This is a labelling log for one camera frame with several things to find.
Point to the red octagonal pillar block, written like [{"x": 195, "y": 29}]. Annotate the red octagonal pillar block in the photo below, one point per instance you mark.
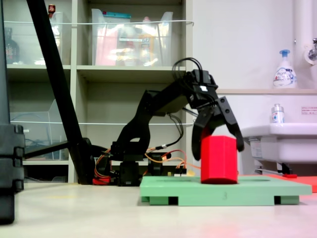
[{"x": 219, "y": 161}]

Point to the small clear sanitizer bottle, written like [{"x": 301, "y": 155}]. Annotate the small clear sanitizer bottle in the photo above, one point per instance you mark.
[{"x": 277, "y": 115}]

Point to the black clamp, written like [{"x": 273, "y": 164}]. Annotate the black clamp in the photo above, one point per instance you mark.
[{"x": 154, "y": 168}]

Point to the green shape sorting board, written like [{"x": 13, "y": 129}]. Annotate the green shape sorting board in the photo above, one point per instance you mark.
[{"x": 223, "y": 193}]

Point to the white sink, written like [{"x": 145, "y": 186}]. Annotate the white sink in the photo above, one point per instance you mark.
[{"x": 284, "y": 146}]

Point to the white blue soap dispenser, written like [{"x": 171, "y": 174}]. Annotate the white blue soap dispenser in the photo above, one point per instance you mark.
[{"x": 284, "y": 74}]

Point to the beige shelf unit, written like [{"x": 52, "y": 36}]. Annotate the beige shelf unit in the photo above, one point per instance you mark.
[{"x": 131, "y": 74}]

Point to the large clear storage bin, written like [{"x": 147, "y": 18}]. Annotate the large clear storage bin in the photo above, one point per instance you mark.
[{"x": 131, "y": 49}]

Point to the small red piece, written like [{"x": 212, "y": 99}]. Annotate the small red piece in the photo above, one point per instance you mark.
[{"x": 290, "y": 176}]

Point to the metal faucet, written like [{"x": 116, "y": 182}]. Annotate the metal faucet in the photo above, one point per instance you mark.
[{"x": 312, "y": 52}]

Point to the pink folder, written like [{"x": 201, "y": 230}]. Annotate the pink folder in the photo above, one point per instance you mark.
[{"x": 105, "y": 47}]

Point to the clear slanted plastic bin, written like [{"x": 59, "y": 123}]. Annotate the clear slanted plastic bin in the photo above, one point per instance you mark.
[{"x": 29, "y": 134}]

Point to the bottle with red cap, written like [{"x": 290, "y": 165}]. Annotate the bottle with red cap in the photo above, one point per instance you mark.
[{"x": 51, "y": 10}]

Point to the clear bin with bottles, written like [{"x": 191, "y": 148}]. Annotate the clear bin with bottles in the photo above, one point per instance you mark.
[{"x": 29, "y": 44}]

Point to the notched black stack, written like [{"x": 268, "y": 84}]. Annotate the notched black stack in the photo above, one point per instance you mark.
[{"x": 11, "y": 158}]

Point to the dark glass bottle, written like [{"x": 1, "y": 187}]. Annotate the dark glass bottle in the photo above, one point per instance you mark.
[{"x": 12, "y": 49}]

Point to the red text wall label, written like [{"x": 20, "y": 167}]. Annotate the red text wall label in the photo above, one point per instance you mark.
[{"x": 309, "y": 110}]

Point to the dark grey post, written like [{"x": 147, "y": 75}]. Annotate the dark grey post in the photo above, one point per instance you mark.
[{"x": 3, "y": 74}]

